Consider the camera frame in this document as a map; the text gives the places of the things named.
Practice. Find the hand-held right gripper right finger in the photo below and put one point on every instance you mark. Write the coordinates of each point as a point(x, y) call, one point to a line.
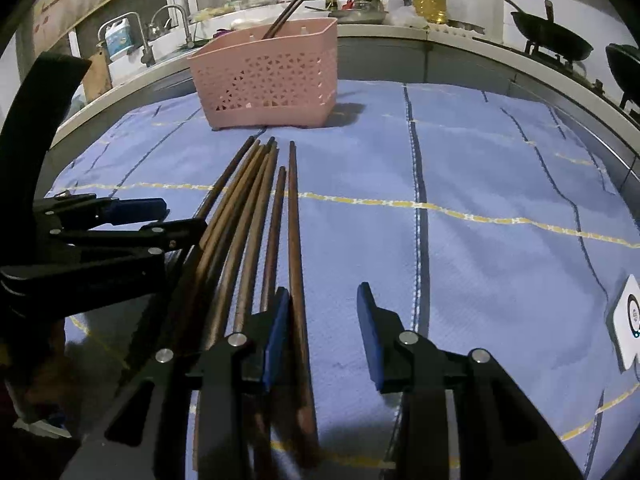
point(370, 340)

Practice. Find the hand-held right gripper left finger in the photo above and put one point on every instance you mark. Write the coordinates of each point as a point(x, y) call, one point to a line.
point(277, 340)

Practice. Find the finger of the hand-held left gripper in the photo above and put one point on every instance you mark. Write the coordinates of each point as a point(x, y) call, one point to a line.
point(185, 230)
point(140, 209)

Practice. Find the bundle of brown wooden chopsticks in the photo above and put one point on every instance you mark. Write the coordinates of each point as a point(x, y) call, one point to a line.
point(260, 185)

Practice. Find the pink plastic basket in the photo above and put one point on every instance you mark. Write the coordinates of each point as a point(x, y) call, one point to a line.
point(260, 80)

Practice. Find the brown wooden chopstick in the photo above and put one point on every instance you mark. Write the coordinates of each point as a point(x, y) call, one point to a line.
point(300, 7)
point(290, 9)

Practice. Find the small wooden cutting board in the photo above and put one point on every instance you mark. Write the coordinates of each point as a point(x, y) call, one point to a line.
point(97, 80)

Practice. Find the blue label detergent bottle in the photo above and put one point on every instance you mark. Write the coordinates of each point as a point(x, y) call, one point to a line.
point(118, 40)

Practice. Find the square-necked steel faucet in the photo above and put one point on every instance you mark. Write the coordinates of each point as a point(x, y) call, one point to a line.
point(146, 50)

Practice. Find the curved steel faucet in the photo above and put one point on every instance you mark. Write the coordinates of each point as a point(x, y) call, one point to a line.
point(187, 25)

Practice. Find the blue checked tablecloth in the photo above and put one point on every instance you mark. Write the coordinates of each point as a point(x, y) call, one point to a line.
point(475, 160)

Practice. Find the white tag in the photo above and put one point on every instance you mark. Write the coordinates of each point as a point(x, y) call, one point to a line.
point(627, 330)

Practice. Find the metal bowl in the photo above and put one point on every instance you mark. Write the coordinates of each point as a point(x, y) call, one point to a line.
point(357, 16)

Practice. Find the gas stove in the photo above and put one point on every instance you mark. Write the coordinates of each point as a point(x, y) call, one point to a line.
point(575, 67)

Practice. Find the black wok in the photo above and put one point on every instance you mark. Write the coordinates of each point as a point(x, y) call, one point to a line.
point(550, 35)

